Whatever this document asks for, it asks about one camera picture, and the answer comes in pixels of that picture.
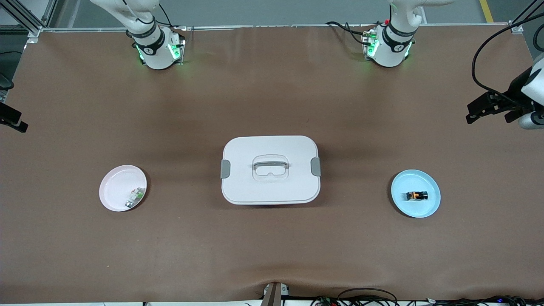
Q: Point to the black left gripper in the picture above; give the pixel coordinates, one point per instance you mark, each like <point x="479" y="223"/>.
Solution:
<point x="514" y="91"/>

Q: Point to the orange and black switch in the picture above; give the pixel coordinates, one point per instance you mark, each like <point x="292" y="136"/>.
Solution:
<point x="418" y="196"/>

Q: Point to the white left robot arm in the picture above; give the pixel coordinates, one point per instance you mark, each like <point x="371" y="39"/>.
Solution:
<point x="393" y="51"/>

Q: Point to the pink round plate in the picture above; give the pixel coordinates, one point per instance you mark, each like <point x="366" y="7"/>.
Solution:
<point x="117" y="189"/>

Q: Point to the light blue round plate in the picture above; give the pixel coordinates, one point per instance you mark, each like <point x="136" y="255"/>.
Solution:
<point x="416" y="210"/>

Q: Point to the grey box latch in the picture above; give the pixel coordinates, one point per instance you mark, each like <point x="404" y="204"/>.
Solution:
<point x="315" y="166"/>
<point x="225" y="169"/>

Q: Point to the brown table mat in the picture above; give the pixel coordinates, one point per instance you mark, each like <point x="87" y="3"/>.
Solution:
<point x="272" y="85"/>

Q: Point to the white lidded storage box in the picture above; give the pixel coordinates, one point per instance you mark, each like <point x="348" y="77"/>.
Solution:
<point x="272" y="191"/>

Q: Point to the aluminium extrusion frame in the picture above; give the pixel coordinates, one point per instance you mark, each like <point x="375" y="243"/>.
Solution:
<point x="34" y="30"/>

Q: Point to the green and white switch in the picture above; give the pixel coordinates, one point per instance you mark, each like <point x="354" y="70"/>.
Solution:
<point x="136" y="196"/>

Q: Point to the silver table edge rail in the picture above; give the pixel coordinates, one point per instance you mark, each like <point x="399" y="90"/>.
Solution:
<point x="276" y="26"/>

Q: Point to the camera mount post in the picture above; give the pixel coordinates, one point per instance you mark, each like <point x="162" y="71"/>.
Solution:
<point x="274" y="295"/>

